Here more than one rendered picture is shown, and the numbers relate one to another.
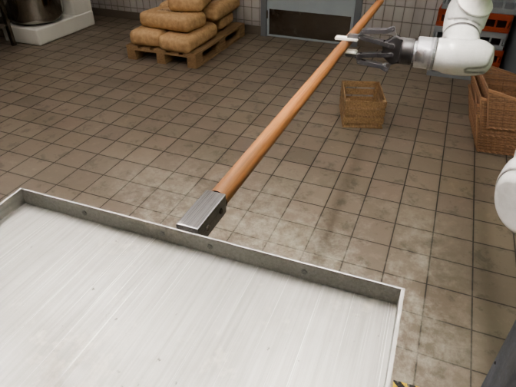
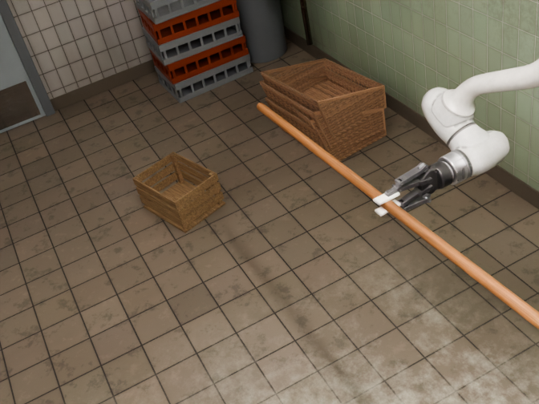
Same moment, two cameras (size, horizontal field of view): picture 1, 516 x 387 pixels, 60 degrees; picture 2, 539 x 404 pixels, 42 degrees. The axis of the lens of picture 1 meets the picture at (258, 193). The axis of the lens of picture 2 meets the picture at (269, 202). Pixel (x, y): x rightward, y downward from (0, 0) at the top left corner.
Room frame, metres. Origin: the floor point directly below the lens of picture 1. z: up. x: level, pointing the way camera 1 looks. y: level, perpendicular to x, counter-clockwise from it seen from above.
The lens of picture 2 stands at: (0.46, 0.94, 2.39)
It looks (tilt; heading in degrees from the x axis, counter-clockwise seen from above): 38 degrees down; 319
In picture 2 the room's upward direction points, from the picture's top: 13 degrees counter-clockwise
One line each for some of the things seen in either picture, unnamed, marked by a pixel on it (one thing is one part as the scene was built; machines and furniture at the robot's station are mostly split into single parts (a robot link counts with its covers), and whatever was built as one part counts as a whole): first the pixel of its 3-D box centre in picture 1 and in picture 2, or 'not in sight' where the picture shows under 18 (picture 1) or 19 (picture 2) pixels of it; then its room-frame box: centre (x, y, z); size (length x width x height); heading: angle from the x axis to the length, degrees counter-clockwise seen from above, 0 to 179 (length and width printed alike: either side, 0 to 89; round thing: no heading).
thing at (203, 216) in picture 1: (203, 217); not in sight; (0.48, 0.08, 1.18); 0.09 x 0.04 x 0.03; 159
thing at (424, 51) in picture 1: (424, 52); (453, 167); (1.30, -0.49, 1.14); 0.09 x 0.06 x 0.09; 159
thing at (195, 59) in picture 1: (190, 39); not in sight; (4.99, 0.75, 0.07); 1.20 x 0.80 x 0.14; 158
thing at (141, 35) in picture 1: (158, 31); not in sight; (4.78, 1.04, 0.22); 0.62 x 0.36 x 0.15; 163
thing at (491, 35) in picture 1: (469, 31); (192, 31); (4.21, -1.94, 0.38); 0.60 x 0.40 x 0.15; 66
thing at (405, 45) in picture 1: (398, 50); (432, 179); (1.33, -0.42, 1.14); 0.09 x 0.07 x 0.08; 69
